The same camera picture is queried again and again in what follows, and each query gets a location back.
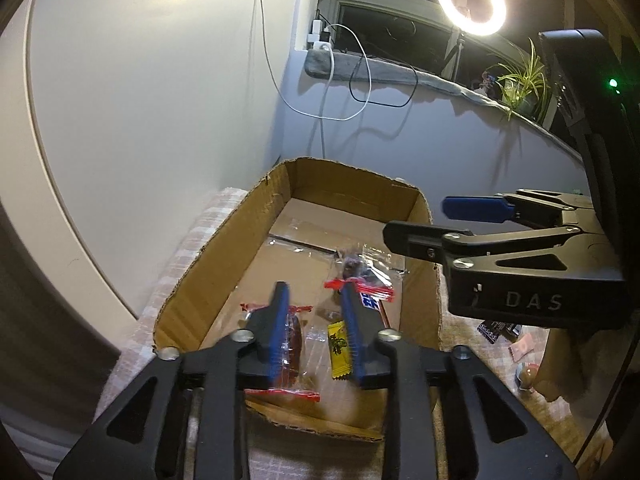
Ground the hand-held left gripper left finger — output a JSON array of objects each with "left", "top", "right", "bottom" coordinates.
[{"left": 52, "top": 282, "right": 306, "bottom": 480}]

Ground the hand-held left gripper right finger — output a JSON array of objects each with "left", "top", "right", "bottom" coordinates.
[{"left": 340, "top": 282, "right": 581, "bottom": 480}]

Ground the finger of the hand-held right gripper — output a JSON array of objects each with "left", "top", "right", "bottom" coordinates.
[
  {"left": 384, "top": 220, "right": 608, "bottom": 286},
  {"left": 442, "top": 189, "right": 596, "bottom": 232}
]

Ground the clear red-edged brown snack packet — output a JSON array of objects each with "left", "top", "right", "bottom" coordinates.
[{"left": 239, "top": 302, "right": 321, "bottom": 403}]

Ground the brown cardboard box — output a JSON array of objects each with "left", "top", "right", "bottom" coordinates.
[{"left": 152, "top": 156, "right": 446, "bottom": 443}]

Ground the yellow candy packet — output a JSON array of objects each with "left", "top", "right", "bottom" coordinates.
[{"left": 327, "top": 321, "right": 353, "bottom": 383}]

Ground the blue white candy bar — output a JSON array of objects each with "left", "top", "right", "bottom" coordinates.
[{"left": 325, "top": 277, "right": 396, "bottom": 311}]

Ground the clear dark snack packet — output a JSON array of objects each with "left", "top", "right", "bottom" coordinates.
[{"left": 332, "top": 245, "right": 393, "bottom": 281}]

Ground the beige cloth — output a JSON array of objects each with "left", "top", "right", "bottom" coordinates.
[{"left": 530, "top": 327, "right": 601, "bottom": 403}]

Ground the pink candy packet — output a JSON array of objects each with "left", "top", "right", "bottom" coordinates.
[{"left": 507, "top": 337, "right": 536, "bottom": 361}]

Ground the black snack packet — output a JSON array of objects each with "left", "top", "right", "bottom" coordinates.
[{"left": 477, "top": 319, "right": 523, "bottom": 345}]

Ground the small colourful candy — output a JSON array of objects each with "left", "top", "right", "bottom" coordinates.
[{"left": 517, "top": 362, "right": 541, "bottom": 391}]

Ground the potted spider plant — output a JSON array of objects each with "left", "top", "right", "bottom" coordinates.
[{"left": 482, "top": 40, "right": 553, "bottom": 121}]

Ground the grey windowsill cloth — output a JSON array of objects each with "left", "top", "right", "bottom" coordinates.
[{"left": 304, "top": 49, "right": 586, "bottom": 161}]

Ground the black cable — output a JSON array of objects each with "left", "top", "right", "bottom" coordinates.
[{"left": 349, "top": 35, "right": 420, "bottom": 108}]

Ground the white charging cable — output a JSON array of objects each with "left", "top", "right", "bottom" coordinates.
[{"left": 259, "top": 0, "right": 372, "bottom": 122}]

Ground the ring light stand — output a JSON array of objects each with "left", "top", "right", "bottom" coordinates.
[{"left": 440, "top": 35, "right": 466, "bottom": 78}]

